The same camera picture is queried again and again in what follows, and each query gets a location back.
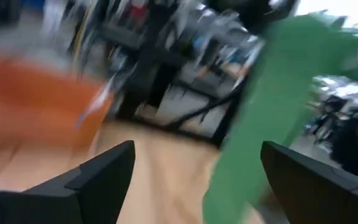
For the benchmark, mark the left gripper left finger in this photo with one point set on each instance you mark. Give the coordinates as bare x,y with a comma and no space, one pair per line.
57,205

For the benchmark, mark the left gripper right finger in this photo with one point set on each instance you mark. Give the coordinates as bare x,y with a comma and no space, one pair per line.
322,199

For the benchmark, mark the green elastic bandage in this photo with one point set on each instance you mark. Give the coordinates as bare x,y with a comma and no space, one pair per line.
269,109

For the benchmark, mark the person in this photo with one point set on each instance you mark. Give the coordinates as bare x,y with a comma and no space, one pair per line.
353,155

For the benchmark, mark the orange plastic bin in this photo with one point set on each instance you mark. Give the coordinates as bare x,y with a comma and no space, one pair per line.
26,102

